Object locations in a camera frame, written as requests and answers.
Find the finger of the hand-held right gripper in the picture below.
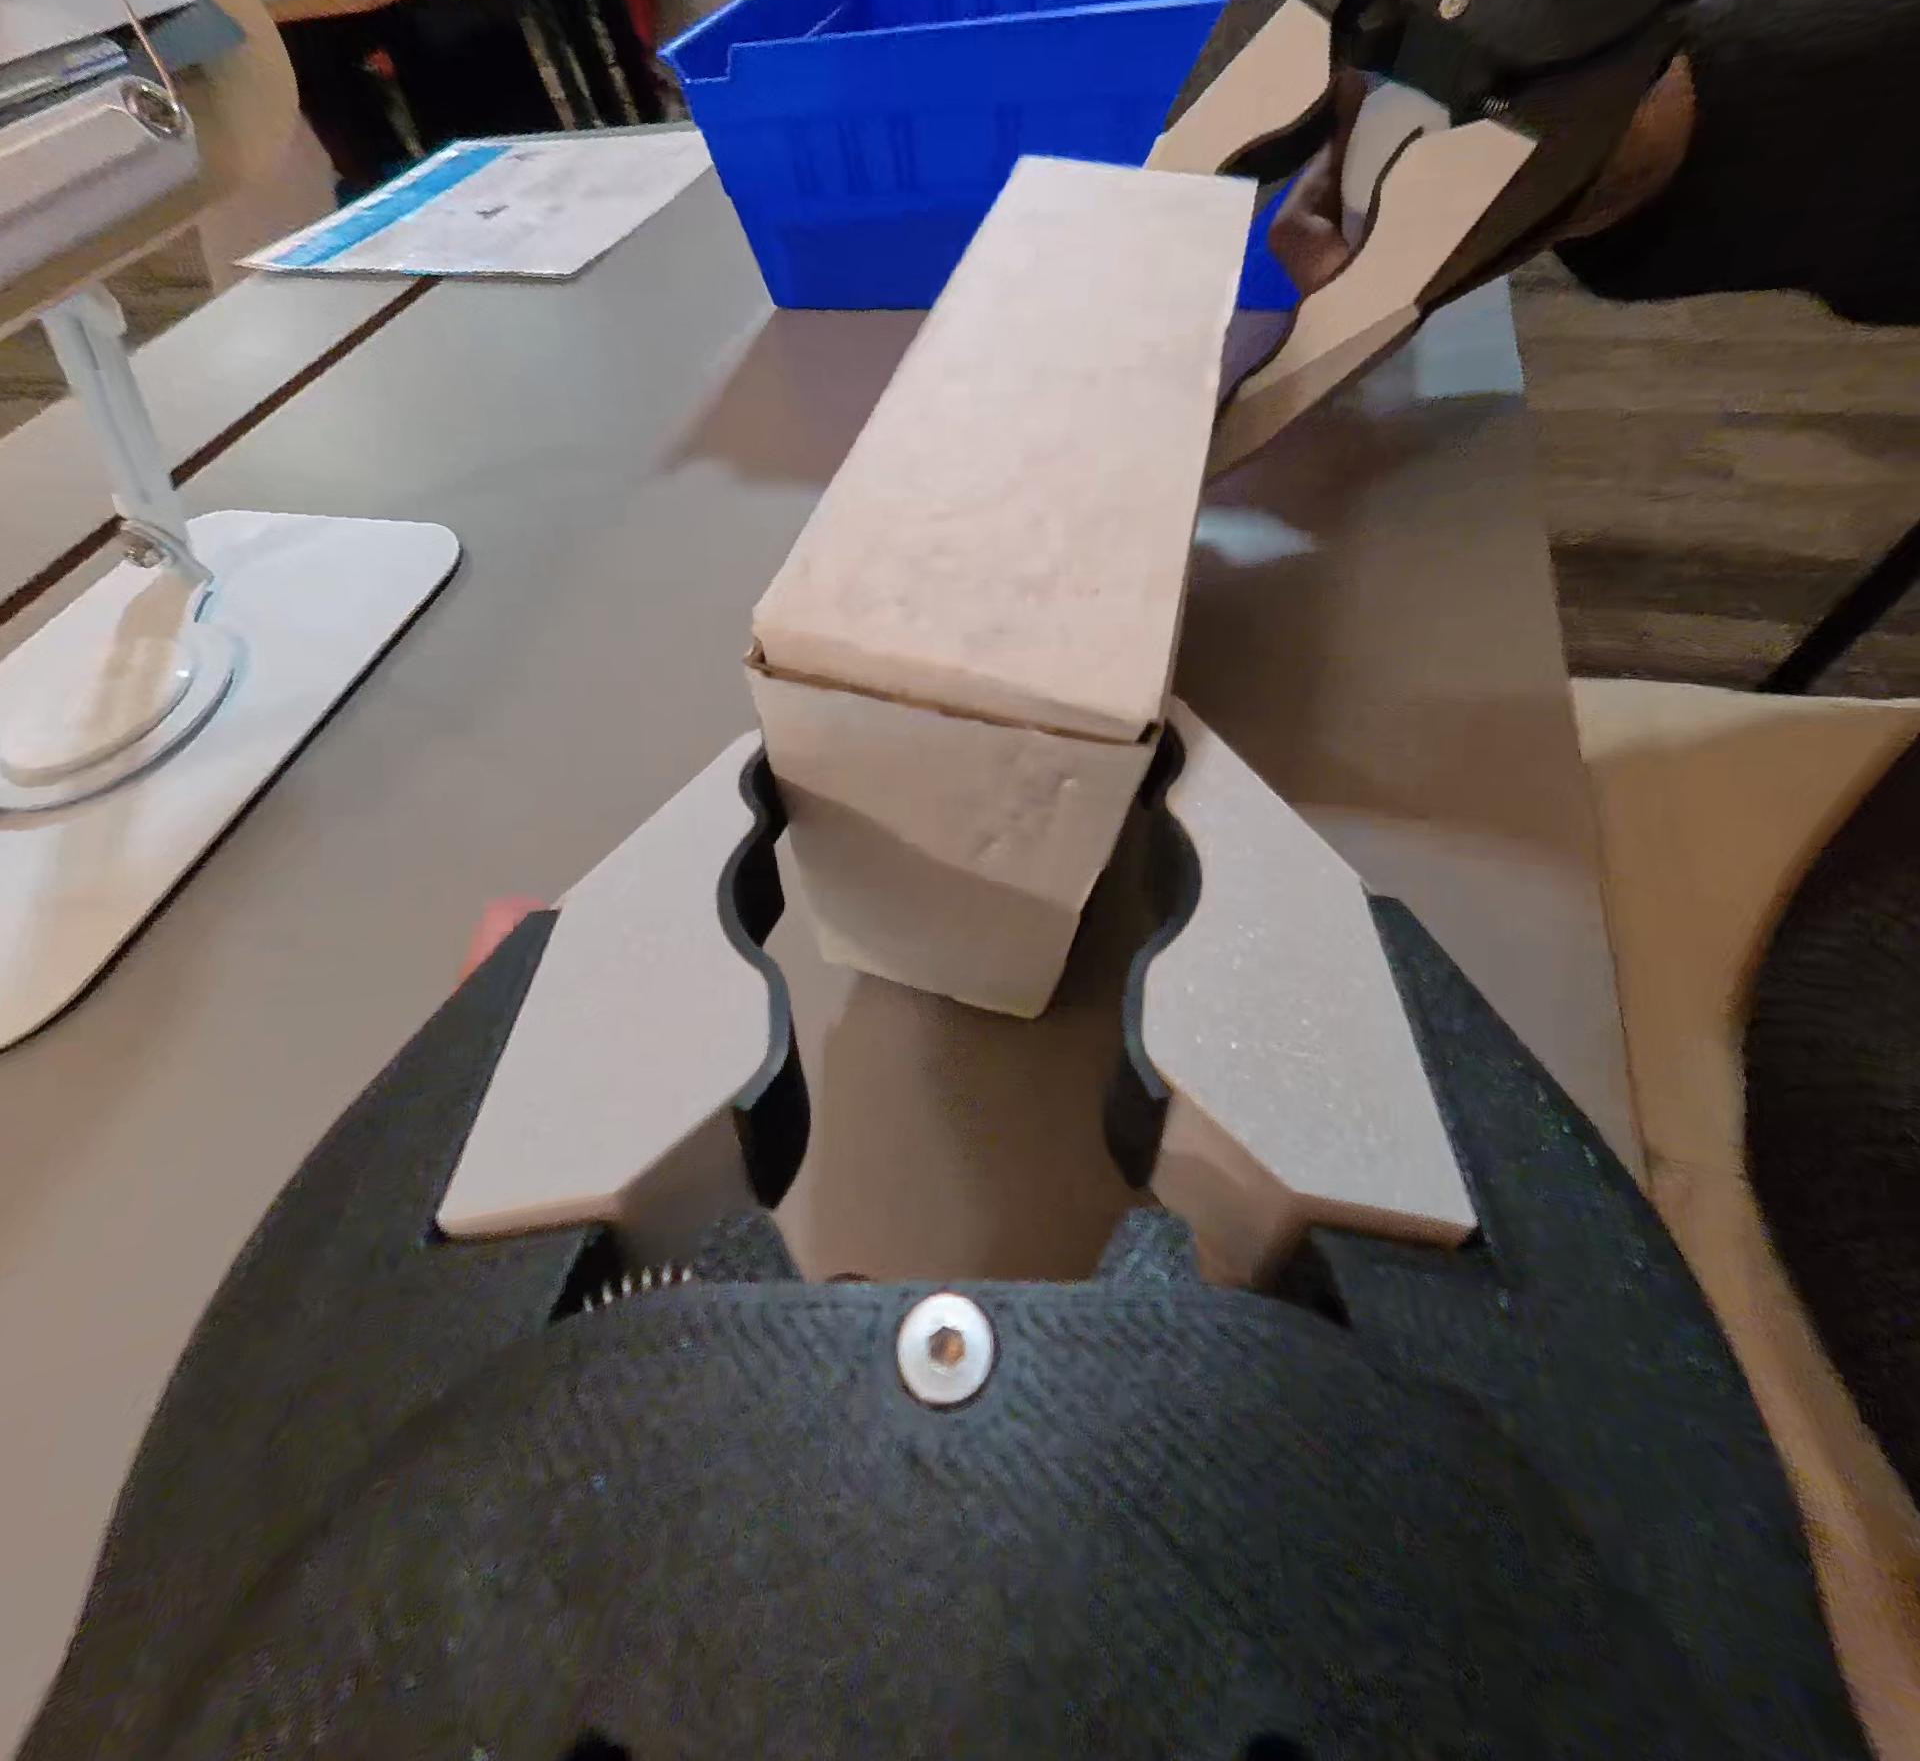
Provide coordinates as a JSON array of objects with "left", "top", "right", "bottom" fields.
[
  {"left": 1211, "top": 84, "right": 1538, "bottom": 471},
  {"left": 1146, "top": 0, "right": 1346, "bottom": 186}
]

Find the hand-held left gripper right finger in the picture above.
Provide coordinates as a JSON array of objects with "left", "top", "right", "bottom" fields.
[{"left": 1108, "top": 701, "right": 1483, "bottom": 1284}]

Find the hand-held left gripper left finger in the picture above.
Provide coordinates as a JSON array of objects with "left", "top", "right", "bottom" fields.
[{"left": 435, "top": 726, "right": 817, "bottom": 1243}]

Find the blue plastic bin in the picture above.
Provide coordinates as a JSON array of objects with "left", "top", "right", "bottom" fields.
[{"left": 659, "top": 0, "right": 1405, "bottom": 312}]

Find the white cardboard mailer box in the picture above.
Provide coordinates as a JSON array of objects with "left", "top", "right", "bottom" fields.
[{"left": 743, "top": 152, "right": 1260, "bottom": 1021}]

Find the grey desk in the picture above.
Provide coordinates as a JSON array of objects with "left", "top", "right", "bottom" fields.
[{"left": 0, "top": 127, "right": 1650, "bottom": 1761}]

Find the person's left hand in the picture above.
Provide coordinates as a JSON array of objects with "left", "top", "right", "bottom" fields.
[{"left": 470, "top": 897, "right": 548, "bottom": 980}]

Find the person's right hand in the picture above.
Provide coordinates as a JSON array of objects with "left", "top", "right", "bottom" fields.
[{"left": 1264, "top": 52, "right": 1703, "bottom": 299}]

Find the white document stand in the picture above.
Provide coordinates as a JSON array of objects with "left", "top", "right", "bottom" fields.
[{"left": 0, "top": 0, "right": 465, "bottom": 1051}]

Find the person's black sweater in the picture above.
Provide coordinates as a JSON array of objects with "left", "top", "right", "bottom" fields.
[{"left": 1751, "top": 745, "right": 1920, "bottom": 1462}]

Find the black office chair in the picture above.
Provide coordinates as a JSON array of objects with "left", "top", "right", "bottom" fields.
[{"left": 1760, "top": 560, "right": 1920, "bottom": 701}]

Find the laminated sheet with blue strip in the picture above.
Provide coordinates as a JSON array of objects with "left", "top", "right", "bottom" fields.
[{"left": 240, "top": 130, "right": 716, "bottom": 283}]

